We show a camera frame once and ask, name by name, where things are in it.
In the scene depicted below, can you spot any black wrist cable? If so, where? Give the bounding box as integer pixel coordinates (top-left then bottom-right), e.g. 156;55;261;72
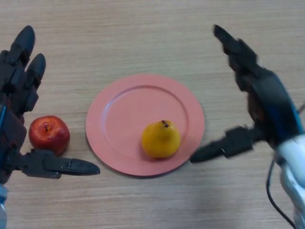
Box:
266;152;297;229

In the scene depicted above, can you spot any pink round plate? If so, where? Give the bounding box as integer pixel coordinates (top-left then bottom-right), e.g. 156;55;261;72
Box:
85;73;205;177

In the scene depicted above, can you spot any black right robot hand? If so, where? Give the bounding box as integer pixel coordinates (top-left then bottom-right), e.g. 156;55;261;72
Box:
190;24;305;164

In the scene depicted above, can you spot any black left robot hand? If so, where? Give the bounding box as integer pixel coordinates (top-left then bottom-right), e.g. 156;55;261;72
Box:
0;25;101;184

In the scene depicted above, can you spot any red apple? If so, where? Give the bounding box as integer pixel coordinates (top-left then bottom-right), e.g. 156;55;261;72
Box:
28;115;71;157

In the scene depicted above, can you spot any yellow pear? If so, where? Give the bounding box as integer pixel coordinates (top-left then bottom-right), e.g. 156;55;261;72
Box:
141;120;181;159

